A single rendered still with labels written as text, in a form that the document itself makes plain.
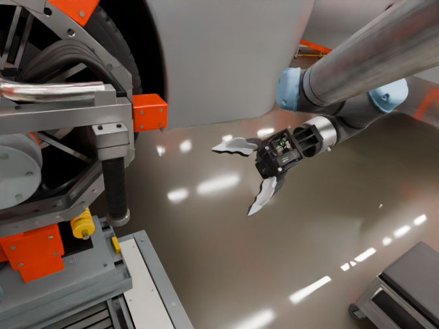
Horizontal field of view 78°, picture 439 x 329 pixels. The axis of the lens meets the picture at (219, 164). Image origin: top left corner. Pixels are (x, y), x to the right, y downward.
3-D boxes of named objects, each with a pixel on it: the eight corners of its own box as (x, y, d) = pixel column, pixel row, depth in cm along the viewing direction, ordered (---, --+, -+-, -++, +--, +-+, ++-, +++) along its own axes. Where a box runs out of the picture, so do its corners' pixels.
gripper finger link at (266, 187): (254, 211, 49) (272, 168, 52) (245, 215, 54) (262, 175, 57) (269, 219, 49) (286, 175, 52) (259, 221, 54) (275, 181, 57)
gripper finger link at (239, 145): (217, 127, 52) (263, 136, 53) (212, 138, 58) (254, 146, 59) (215, 142, 51) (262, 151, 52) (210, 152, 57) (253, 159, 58)
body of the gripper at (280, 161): (261, 138, 51) (309, 115, 55) (248, 153, 59) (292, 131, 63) (282, 173, 50) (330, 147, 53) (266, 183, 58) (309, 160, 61)
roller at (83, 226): (78, 181, 99) (76, 169, 96) (98, 241, 80) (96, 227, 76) (61, 185, 96) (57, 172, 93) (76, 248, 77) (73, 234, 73)
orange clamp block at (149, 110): (125, 119, 73) (156, 116, 78) (134, 133, 68) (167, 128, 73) (123, 94, 69) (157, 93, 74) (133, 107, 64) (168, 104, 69)
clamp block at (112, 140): (115, 131, 51) (113, 104, 48) (130, 156, 45) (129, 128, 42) (86, 135, 49) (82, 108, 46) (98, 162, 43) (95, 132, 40)
